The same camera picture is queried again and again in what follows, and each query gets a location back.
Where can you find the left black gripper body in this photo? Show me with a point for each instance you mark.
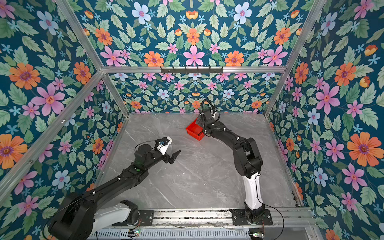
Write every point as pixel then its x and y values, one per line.
pixel 157 157

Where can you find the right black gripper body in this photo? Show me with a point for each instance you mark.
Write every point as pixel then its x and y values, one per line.
pixel 205 122

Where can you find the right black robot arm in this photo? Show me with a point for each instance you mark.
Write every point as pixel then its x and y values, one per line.
pixel 247 160

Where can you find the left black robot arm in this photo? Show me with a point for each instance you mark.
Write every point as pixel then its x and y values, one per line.
pixel 81 215

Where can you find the red plastic bin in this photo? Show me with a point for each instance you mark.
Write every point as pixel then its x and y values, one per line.
pixel 195 131

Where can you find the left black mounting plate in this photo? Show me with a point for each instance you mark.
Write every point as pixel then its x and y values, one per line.
pixel 140 218

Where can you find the black mounting plate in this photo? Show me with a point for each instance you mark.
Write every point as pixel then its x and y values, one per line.
pixel 241 217
pixel 140 218

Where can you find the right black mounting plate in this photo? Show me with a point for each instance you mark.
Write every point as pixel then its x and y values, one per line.
pixel 241 217

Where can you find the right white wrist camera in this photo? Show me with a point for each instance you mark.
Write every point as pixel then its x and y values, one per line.
pixel 214 114

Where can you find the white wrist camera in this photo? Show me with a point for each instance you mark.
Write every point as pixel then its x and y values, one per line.
pixel 214 114
pixel 163 144

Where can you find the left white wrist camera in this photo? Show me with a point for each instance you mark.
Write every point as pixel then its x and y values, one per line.
pixel 163 144

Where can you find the white perforated cable duct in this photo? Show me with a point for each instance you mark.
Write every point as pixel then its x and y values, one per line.
pixel 170 234

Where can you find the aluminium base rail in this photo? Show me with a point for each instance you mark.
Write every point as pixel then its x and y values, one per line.
pixel 288 223

